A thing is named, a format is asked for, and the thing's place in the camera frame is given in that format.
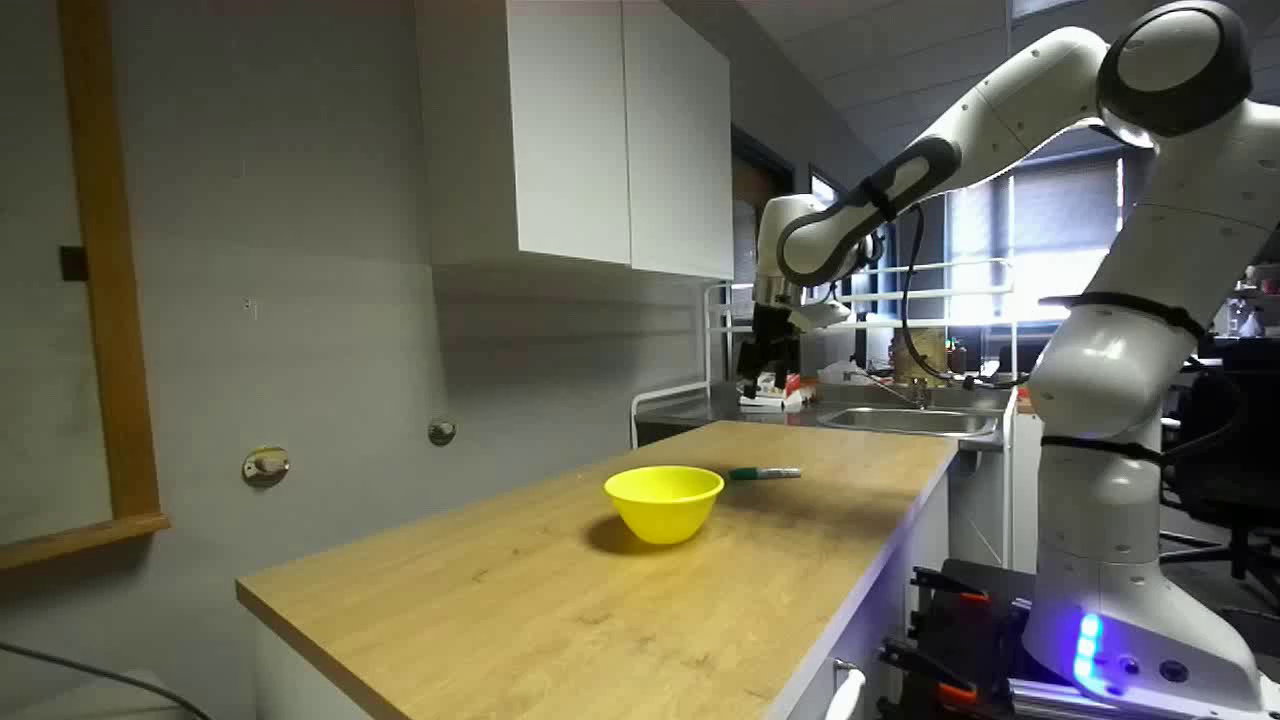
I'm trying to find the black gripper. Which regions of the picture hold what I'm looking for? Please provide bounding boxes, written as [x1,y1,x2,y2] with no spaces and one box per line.
[739,299,805,393]

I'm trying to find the yellow plastic bowl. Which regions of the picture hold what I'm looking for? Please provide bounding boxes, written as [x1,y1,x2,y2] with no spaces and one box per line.
[600,461,727,548]

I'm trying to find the stainless steel sink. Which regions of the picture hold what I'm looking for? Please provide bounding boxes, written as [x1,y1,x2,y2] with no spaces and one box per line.
[806,397,1008,447]

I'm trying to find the window with blinds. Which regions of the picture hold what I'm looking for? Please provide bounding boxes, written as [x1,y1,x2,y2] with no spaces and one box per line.
[843,147,1135,337]

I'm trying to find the black and orange clamp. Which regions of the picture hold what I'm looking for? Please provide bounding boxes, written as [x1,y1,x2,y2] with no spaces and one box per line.
[906,563,1030,621]
[875,635,1017,712]

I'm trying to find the black office chair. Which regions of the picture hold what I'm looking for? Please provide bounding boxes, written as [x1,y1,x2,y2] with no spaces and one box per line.
[1160,337,1280,582]

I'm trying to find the white wall cabinet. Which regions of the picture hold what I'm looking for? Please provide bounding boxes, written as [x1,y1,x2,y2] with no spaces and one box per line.
[411,0,736,285]

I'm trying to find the silver drawer handle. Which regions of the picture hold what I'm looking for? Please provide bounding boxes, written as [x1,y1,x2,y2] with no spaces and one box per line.
[824,658,873,720]

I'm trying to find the whiteboard with wooden frame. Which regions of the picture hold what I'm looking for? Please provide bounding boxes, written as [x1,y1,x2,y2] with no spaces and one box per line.
[0,0,170,576]

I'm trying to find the grey floor cable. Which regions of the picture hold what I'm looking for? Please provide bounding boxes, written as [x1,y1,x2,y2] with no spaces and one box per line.
[0,635,214,720]

